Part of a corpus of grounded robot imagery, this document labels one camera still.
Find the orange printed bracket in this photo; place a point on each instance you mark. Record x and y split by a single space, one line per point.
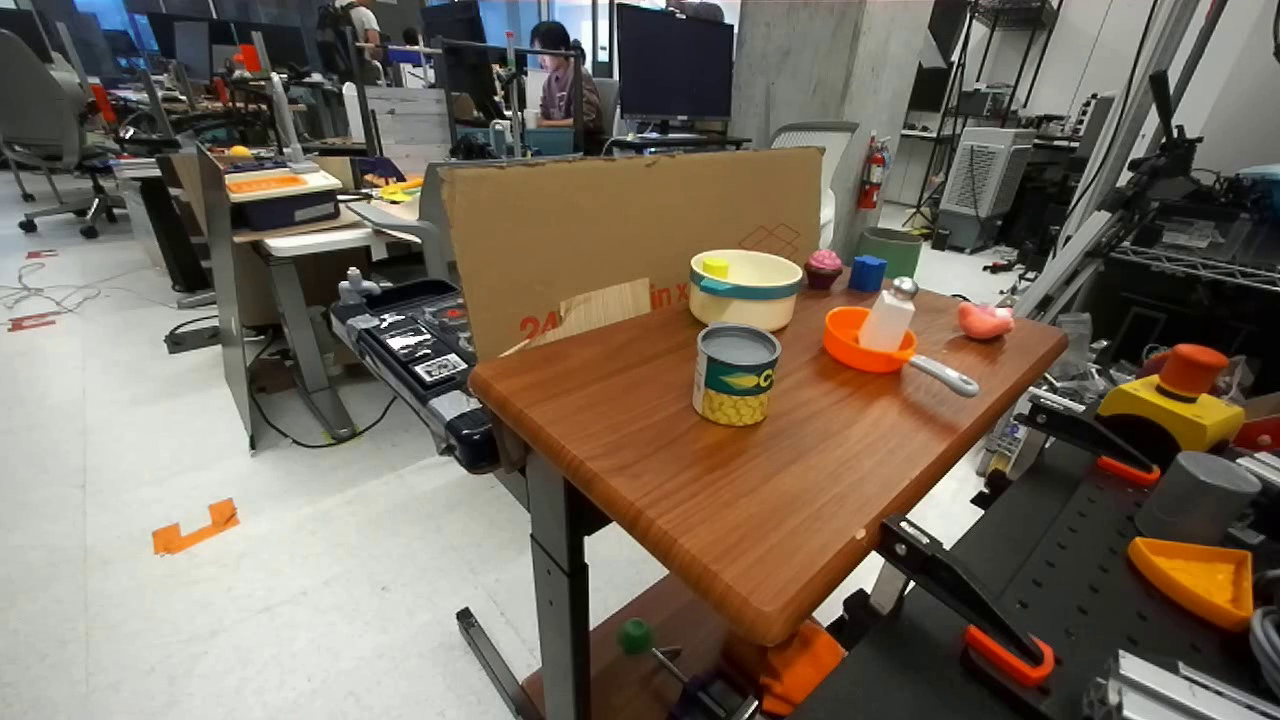
802 665

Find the orange floor marker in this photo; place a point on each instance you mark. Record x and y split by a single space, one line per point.
193 530

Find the orange toy frying pan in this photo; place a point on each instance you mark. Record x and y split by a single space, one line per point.
845 347

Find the orange-topped black box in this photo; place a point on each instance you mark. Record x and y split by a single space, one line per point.
281 192

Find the black power strip tray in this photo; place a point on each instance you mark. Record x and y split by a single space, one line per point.
422 353

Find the green bin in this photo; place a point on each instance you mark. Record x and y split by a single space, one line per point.
889 252

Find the black equipment cart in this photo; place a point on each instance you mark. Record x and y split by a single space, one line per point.
1186 294

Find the grey office chair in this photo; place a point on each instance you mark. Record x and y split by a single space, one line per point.
41 120

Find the black perforated mounting board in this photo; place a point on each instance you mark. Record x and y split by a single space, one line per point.
1065 561

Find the dark computer monitor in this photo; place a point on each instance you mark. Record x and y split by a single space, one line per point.
675 67

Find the white appliance unit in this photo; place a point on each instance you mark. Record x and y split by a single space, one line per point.
978 184

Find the grey table leg frame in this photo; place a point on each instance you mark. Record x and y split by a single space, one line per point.
558 587

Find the orange wedge block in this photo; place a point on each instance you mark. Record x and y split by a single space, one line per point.
1200 582

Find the yellow emergency stop box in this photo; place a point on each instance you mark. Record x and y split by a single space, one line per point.
1172 404

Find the seated dark-haired person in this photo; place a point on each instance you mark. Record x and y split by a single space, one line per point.
565 84

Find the corn tin can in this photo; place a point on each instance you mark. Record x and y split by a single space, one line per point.
732 381

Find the aluminium extrusion bar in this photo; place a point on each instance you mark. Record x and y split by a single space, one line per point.
1172 684

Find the brown cardboard sheet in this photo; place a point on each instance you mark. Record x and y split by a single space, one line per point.
602 225

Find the grey office desk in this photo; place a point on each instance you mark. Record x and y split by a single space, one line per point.
303 245

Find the white printed sign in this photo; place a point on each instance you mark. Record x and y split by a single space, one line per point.
407 124

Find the pink sprinkled cupcake toy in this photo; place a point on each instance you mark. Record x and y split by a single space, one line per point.
821 269

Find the grey plastic cylinder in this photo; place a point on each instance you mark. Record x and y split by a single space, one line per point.
1195 503

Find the green knob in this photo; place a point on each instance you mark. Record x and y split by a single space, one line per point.
632 636

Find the red fire extinguisher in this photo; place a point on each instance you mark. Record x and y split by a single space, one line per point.
875 174

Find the white salt shaker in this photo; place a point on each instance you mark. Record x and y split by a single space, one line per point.
886 321

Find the yellow toy cylinder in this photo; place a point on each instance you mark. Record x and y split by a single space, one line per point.
719 264

